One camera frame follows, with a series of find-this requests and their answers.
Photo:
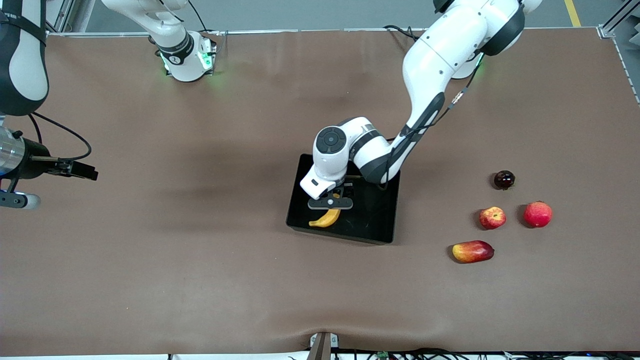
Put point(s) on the red round apple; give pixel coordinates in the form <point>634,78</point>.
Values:
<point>538,214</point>

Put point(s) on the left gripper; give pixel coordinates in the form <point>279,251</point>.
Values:
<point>346,190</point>

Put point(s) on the yellow banana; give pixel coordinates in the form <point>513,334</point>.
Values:
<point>327,218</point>

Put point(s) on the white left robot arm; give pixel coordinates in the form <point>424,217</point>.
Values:
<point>440,55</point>

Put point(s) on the black plastic box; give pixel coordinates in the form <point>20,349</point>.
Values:
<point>370,220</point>

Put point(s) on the red yellow apple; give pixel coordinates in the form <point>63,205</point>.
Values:
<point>492,218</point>

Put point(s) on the red yellow mango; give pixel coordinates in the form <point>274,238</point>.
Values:
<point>472,251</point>

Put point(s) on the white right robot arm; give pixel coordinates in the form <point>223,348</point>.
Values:
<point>175,55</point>

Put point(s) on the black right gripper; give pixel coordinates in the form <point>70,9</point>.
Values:
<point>34,159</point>

